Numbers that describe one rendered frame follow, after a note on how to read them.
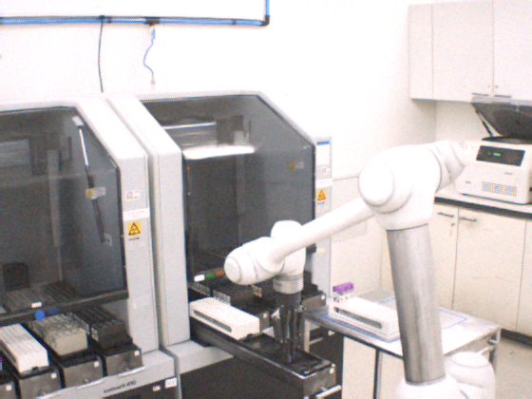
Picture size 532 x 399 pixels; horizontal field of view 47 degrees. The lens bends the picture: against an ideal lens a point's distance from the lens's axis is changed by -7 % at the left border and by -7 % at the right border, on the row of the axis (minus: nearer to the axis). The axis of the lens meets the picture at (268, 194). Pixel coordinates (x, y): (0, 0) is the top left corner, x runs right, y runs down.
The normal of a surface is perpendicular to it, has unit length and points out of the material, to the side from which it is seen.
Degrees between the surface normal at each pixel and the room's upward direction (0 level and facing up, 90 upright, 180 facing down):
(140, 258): 90
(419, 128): 90
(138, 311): 90
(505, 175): 90
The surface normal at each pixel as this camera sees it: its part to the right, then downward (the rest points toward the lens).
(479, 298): -0.76, 0.13
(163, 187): 0.64, 0.14
